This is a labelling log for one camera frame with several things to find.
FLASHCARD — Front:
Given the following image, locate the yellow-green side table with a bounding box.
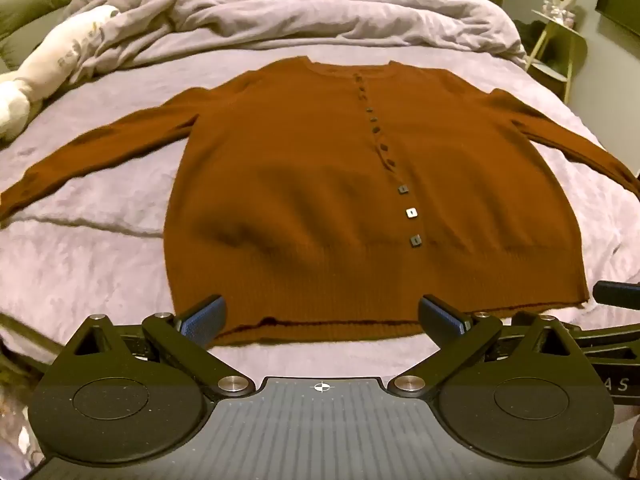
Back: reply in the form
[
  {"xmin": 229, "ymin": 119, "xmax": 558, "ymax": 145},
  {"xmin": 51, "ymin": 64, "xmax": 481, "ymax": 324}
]
[{"xmin": 522, "ymin": 7, "xmax": 589, "ymax": 106}]

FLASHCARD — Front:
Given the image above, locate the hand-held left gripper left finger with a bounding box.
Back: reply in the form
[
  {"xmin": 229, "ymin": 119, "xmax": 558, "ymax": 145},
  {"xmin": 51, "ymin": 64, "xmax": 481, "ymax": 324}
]
[{"xmin": 64, "ymin": 294, "xmax": 257, "ymax": 402}]

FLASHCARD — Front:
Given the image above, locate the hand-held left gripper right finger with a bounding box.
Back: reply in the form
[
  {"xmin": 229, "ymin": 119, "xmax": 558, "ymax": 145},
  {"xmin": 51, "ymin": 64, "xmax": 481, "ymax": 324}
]
[{"xmin": 387, "ymin": 294, "xmax": 584, "ymax": 402}]

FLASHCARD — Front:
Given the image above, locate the green cushion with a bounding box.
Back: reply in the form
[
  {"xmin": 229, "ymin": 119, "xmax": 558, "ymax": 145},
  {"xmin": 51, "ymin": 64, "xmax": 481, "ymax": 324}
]
[{"xmin": 0, "ymin": 0, "xmax": 98, "ymax": 74}]

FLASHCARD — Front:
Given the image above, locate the crumpled lilac duvet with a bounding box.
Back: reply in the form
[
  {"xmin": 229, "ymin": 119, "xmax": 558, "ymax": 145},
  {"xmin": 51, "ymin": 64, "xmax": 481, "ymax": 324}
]
[{"xmin": 65, "ymin": 0, "xmax": 527, "ymax": 87}]

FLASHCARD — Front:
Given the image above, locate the brown button cardigan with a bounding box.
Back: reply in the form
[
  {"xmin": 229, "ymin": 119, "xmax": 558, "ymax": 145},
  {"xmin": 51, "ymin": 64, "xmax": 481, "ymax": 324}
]
[{"xmin": 0, "ymin": 57, "xmax": 640, "ymax": 349}]

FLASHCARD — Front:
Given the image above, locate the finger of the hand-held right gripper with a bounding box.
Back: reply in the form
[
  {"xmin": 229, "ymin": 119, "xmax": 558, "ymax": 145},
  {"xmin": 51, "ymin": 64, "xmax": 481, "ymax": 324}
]
[{"xmin": 593, "ymin": 281, "xmax": 640, "ymax": 311}]

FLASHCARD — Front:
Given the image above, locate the white pillow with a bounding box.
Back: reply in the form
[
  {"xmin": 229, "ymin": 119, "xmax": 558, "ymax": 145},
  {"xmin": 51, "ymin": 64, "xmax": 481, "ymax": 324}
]
[{"xmin": 0, "ymin": 5, "xmax": 122, "ymax": 144}]

